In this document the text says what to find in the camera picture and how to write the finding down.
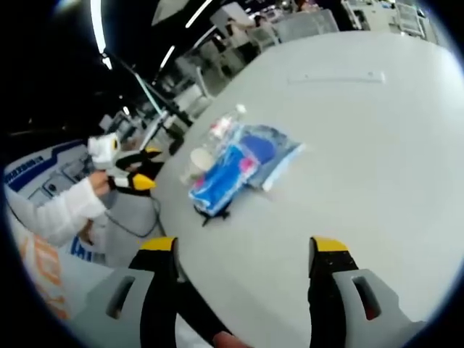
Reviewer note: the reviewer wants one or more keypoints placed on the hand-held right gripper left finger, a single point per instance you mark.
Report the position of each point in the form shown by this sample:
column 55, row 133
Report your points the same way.
column 108, row 319

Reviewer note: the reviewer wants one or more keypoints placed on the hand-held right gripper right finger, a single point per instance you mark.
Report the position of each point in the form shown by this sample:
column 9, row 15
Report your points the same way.
column 344, row 326

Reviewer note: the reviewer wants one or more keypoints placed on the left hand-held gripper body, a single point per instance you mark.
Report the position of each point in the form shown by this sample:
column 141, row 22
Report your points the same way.
column 103, row 150

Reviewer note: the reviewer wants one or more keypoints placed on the clear plastic cup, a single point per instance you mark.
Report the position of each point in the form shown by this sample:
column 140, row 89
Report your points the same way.
column 197, row 163

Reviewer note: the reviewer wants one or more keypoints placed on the blue plastic packet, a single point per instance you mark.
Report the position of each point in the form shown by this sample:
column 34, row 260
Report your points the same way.
column 221, row 183

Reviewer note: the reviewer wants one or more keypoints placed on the small black clip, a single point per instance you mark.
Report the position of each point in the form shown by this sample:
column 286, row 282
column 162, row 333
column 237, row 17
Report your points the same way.
column 214, row 216

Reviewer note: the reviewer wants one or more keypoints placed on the clear plastic water bottle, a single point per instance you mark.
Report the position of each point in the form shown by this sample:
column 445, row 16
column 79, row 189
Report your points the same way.
column 224, row 125

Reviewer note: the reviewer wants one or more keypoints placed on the clear bag with blue item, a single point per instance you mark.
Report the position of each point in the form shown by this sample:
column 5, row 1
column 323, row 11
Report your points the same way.
column 270, row 152

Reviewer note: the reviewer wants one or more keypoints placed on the person's left hand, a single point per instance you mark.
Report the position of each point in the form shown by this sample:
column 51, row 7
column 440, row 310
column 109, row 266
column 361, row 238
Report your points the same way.
column 98, row 185

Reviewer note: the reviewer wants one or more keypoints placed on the person's right hand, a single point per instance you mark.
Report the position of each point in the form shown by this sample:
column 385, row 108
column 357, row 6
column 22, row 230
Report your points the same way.
column 230, row 341

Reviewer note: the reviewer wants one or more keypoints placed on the black stand with pale pole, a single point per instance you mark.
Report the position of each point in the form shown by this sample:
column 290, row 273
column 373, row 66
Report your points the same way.
column 152, row 98

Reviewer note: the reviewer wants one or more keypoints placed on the white blue-striped cabinet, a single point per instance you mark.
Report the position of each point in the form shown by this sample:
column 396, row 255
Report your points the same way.
column 40, row 166

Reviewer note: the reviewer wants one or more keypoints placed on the person's white orange printed clothing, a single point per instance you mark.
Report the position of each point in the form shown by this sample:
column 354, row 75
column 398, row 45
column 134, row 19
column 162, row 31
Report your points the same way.
column 40, row 275

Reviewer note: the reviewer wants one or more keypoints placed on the long ceiling light strip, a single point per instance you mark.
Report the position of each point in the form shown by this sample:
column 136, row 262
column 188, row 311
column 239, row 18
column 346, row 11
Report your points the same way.
column 98, row 29

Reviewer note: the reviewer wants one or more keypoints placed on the light grey table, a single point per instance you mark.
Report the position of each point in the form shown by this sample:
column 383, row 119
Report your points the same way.
column 344, row 152

